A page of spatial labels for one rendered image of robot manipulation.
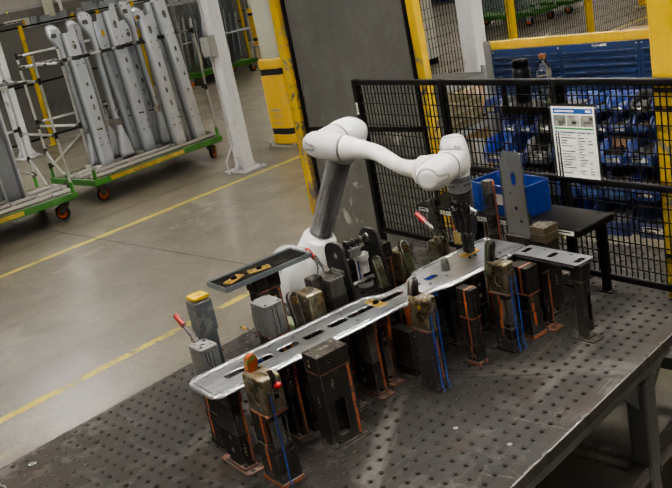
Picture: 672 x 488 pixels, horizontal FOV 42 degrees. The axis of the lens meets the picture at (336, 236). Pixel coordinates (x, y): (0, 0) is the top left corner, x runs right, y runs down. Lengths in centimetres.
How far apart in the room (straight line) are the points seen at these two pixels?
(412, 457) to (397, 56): 320
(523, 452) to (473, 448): 15
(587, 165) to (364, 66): 240
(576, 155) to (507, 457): 137
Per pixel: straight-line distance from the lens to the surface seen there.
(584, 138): 352
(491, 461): 267
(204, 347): 286
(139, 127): 1102
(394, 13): 538
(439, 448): 275
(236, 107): 1008
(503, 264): 310
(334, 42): 577
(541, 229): 336
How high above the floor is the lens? 216
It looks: 18 degrees down
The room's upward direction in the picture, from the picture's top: 11 degrees counter-clockwise
